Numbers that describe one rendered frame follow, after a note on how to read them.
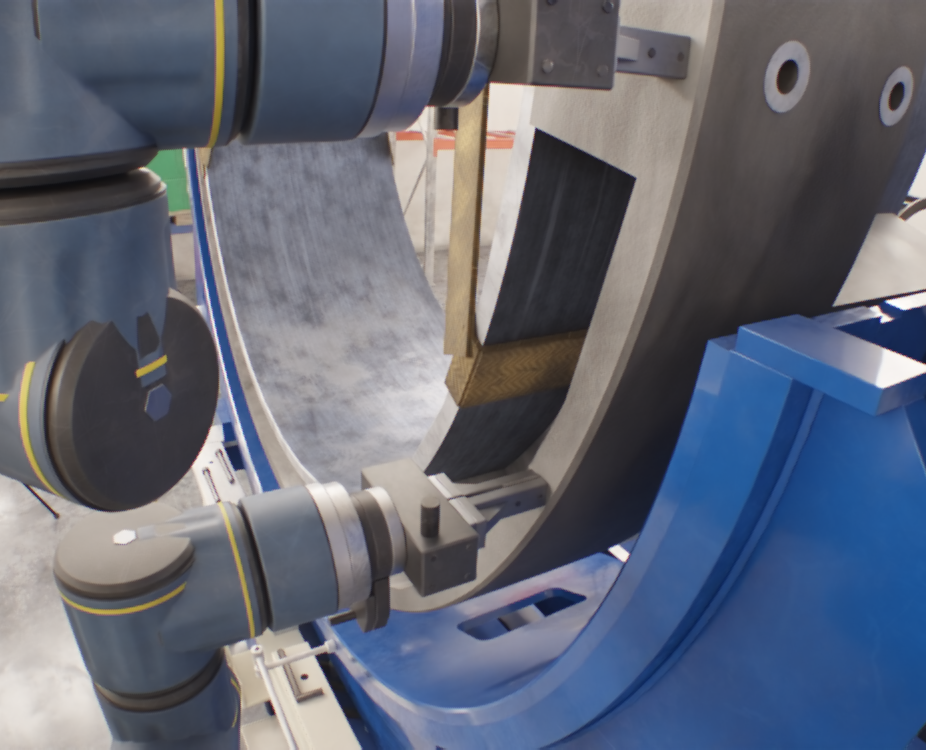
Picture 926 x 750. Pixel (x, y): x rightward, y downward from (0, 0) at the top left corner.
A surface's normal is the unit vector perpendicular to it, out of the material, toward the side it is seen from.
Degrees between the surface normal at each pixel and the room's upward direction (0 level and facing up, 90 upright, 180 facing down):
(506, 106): 90
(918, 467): 90
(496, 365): 115
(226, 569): 47
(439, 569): 90
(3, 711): 0
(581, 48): 90
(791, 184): 100
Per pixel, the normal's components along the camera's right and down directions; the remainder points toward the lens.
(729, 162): 0.47, 0.51
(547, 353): 0.41, 0.73
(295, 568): 0.43, -0.14
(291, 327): 0.24, -0.66
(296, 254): 0.37, -0.37
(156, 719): 0.33, 0.40
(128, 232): 0.93, 0.18
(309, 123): 0.25, 0.96
